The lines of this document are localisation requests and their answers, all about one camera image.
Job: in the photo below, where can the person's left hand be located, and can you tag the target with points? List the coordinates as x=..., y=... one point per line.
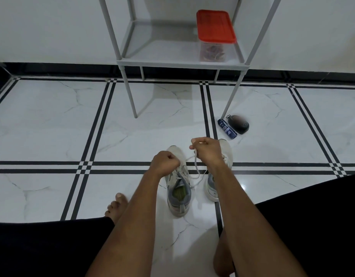
x=163, y=164

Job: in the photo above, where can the person's right hand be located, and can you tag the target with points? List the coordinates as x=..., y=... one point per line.
x=207, y=152

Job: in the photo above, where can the grey white shoelace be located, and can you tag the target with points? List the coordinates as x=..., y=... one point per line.
x=196, y=167

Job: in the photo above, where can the white grey sneaker shoe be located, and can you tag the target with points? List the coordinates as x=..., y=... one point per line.
x=180, y=204
x=212, y=190

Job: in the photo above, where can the clear box with red lid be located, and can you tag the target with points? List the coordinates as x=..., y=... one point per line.
x=212, y=52

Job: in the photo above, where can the clear container with red lid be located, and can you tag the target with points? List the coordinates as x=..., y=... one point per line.
x=215, y=25

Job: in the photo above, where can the person's left forearm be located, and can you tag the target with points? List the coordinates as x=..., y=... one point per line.
x=128, y=230

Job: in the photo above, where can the person's right forearm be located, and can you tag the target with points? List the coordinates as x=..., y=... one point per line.
x=258, y=227

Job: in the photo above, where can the person's left foot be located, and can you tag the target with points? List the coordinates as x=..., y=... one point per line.
x=117, y=207

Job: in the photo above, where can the grey metal shelf rack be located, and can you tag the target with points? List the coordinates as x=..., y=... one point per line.
x=183, y=64

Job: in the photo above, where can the person's right leg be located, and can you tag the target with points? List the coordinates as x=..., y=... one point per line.
x=223, y=256

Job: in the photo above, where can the black oval polish bottle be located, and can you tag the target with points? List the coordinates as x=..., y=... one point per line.
x=238, y=124

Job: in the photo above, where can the black shorts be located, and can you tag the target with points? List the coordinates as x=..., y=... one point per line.
x=321, y=216

